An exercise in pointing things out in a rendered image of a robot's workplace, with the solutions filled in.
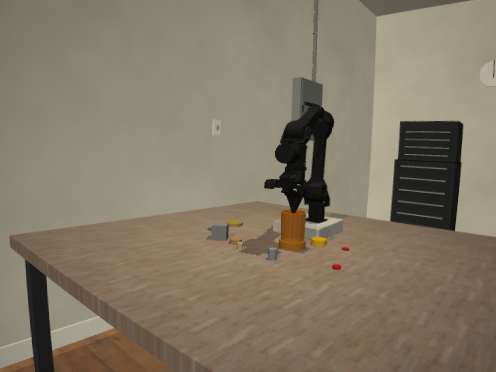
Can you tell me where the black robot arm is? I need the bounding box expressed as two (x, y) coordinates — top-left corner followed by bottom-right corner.
(275, 107), (334, 223)

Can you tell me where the yellow round disc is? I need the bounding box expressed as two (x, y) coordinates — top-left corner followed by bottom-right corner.
(225, 220), (243, 227)

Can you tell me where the orange flat disc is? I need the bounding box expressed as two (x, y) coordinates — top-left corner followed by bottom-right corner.
(230, 237), (242, 245)

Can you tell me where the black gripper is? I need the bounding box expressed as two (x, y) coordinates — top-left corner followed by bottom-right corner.
(264, 163), (327, 213)

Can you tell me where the short yellow cylinder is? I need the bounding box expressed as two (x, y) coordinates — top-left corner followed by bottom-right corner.
(311, 237), (327, 247)

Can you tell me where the grey cylinder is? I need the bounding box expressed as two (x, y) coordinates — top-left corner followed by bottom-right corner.
(268, 248), (277, 260)

